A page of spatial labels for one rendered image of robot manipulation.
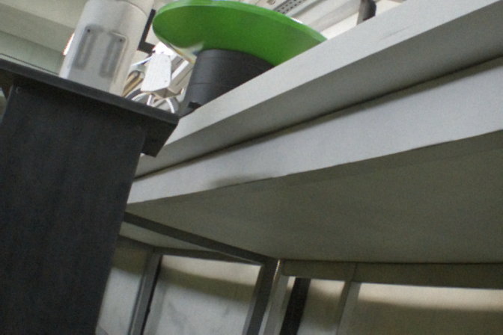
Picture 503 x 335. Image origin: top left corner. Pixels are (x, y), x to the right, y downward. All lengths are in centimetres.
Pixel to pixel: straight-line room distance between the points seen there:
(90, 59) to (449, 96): 49
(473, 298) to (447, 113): 131
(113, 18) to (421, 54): 47
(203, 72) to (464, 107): 60
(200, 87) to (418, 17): 58
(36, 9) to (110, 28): 895
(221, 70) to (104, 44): 23
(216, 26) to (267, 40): 8
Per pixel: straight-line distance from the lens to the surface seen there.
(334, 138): 70
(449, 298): 190
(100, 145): 80
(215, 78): 103
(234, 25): 100
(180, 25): 105
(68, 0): 992
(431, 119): 56
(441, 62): 54
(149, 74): 170
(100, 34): 88
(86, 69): 87
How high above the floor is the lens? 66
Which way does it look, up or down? 14 degrees up
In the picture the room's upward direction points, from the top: 15 degrees clockwise
